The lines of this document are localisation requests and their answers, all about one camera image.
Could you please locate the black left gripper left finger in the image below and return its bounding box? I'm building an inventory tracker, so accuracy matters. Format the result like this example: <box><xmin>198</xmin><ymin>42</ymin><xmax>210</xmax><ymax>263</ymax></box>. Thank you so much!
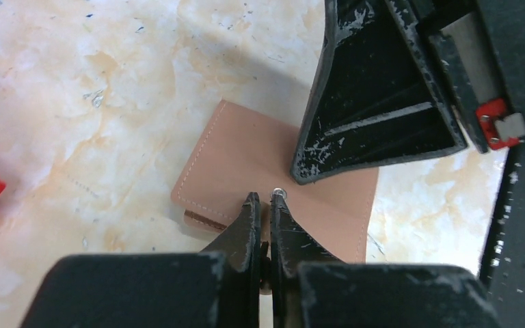
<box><xmin>21</xmin><ymin>192</ymin><xmax>261</xmax><ymax>327</ymax></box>

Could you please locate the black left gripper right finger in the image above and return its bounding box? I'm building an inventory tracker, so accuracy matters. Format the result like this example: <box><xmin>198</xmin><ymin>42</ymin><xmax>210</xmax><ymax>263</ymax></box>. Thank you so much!
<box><xmin>270</xmin><ymin>192</ymin><xmax>500</xmax><ymax>327</ymax></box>

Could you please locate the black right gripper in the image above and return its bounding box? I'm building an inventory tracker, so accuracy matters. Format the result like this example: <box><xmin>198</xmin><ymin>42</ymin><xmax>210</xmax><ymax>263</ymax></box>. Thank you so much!
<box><xmin>291</xmin><ymin>1</ymin><xmax>525</xmax><ymax>327</ymax></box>

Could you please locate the brown leather card holder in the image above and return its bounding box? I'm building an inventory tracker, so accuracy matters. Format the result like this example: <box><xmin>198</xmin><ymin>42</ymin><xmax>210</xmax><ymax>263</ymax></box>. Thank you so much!
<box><xmin>171</xmin><ymin>100</ymin><xmax>379</xmax><ymax>263</ymax></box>

